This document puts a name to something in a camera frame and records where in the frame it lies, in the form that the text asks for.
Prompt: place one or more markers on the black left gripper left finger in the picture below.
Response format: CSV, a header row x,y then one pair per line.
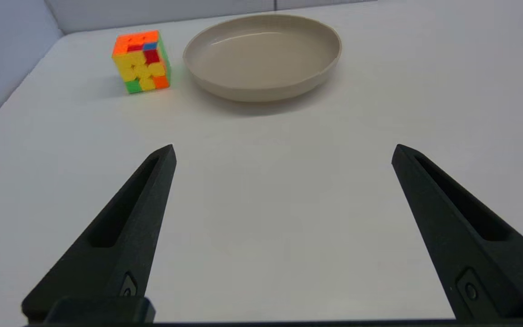
x,y
123,245

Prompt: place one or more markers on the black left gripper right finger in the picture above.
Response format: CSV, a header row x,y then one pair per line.
x,y
466,227

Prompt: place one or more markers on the multicoloured rubiks cube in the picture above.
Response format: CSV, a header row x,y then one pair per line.
x,y
142,63

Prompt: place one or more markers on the beige shallow round plate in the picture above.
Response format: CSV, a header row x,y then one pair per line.
x,y
261,54

